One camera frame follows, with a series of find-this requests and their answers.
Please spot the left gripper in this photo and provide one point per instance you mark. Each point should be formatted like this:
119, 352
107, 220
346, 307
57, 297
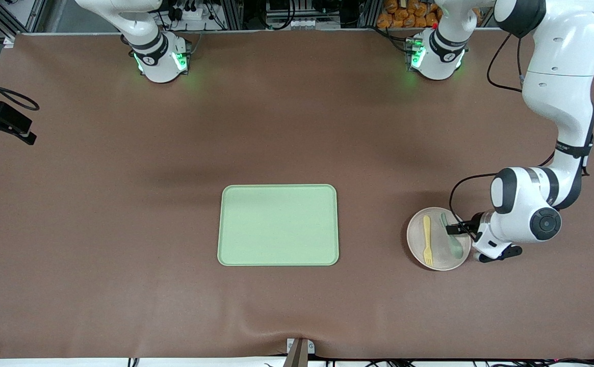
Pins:
472, 223

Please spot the green plastic spoon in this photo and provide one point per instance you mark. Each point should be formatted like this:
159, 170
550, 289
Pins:
455, 248

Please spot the yellow plastic fork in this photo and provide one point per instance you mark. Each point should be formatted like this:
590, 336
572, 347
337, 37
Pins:
427, 229

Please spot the round beige plate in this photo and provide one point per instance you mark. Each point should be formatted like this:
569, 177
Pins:
440, 257

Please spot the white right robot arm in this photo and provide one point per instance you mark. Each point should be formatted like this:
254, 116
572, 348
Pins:
156, 56

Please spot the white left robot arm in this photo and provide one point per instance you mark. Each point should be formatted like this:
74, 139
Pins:
557, 76

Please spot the brown table mat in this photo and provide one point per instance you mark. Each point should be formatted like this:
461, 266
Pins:
378, 306

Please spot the light green rectangular tray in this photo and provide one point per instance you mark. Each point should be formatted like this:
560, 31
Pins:
256, 229

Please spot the grey metal beam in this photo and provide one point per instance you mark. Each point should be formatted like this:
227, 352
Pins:
296, 357

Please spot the white power strip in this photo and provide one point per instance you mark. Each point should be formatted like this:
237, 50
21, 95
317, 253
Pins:
189, 14

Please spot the pile of orange packets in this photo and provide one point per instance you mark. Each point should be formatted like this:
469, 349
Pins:
404, 15

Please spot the white terminal strip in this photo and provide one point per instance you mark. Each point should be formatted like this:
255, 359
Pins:
296, 23

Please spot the metal corner bracket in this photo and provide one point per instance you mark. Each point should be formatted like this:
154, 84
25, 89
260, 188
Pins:
9, 41

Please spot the aluminium frame strut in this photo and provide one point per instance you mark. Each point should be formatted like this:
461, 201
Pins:
6, 20

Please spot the grey metal table bracket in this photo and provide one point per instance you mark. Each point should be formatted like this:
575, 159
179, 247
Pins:
311, 347

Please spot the aluminium frame post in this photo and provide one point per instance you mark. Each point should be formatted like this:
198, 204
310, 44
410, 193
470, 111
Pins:
233, 12
369, 12

